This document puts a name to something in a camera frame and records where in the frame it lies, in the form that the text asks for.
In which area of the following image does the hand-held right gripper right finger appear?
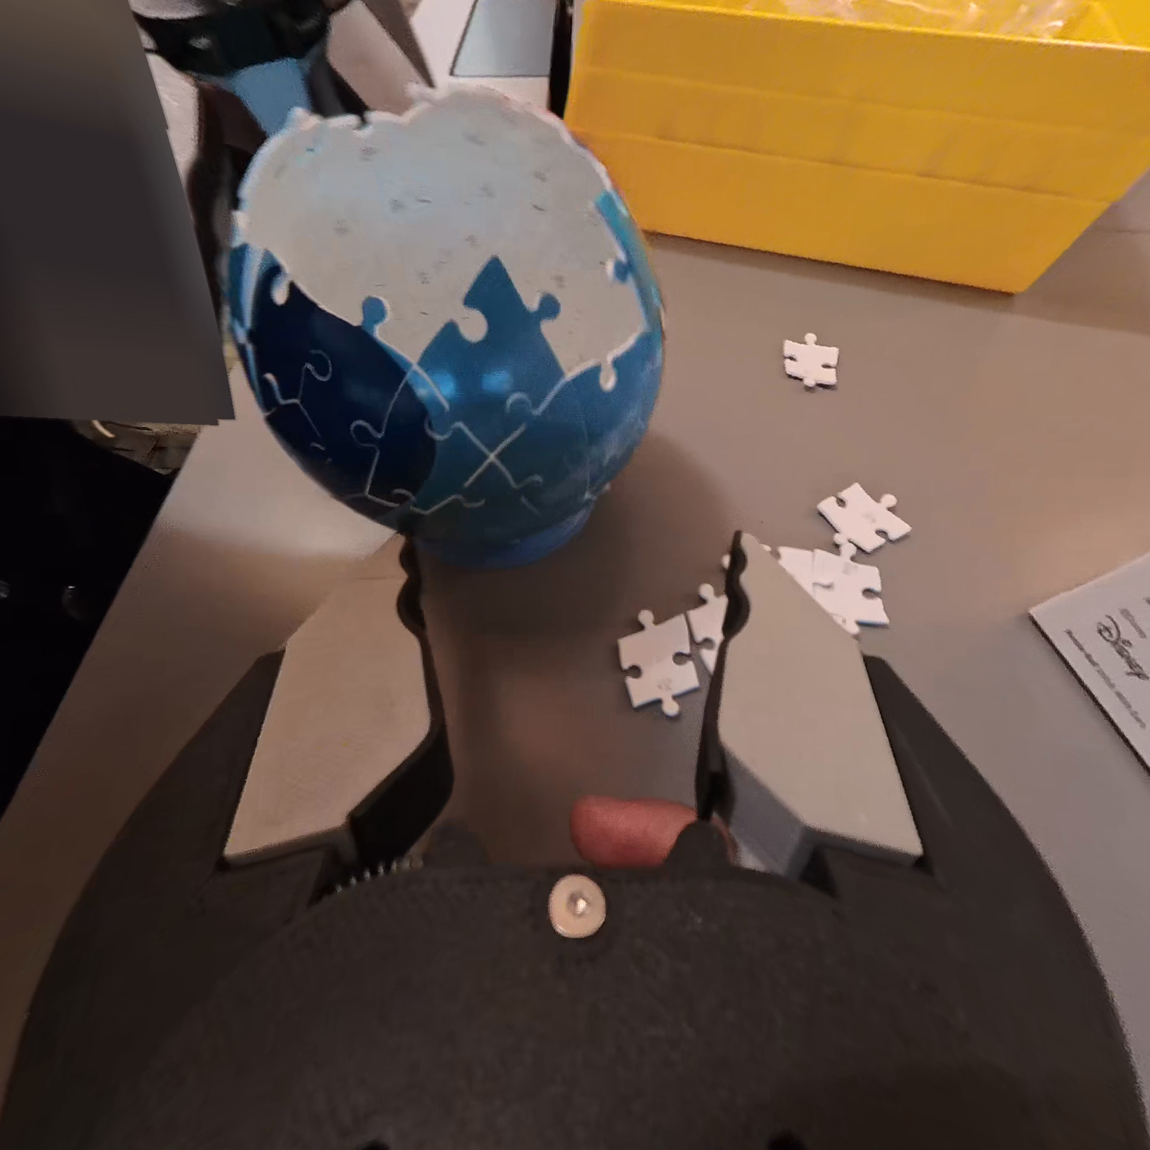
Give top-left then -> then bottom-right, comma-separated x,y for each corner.
694,530 -> 926,880

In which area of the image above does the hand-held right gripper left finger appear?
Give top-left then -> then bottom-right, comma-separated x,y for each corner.
223,536 -> 454,868

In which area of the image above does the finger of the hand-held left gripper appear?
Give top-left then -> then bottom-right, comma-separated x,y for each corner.
330,0 -> 438,115

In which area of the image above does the blue puzzle ball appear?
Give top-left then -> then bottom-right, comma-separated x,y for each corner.
226,85 -> 668,545

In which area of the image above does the cartoon printed puzzle box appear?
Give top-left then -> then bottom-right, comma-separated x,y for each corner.
1029,551 -> 1150,769

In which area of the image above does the person's right hand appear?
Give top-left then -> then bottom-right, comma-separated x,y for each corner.
569,794 -> 699,869

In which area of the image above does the yellow plastic bin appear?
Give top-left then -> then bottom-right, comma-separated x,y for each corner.
564,0 -> 1150,293

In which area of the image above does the clear plastic bag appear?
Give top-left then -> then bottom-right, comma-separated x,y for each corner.
746,0 -> 1088,37

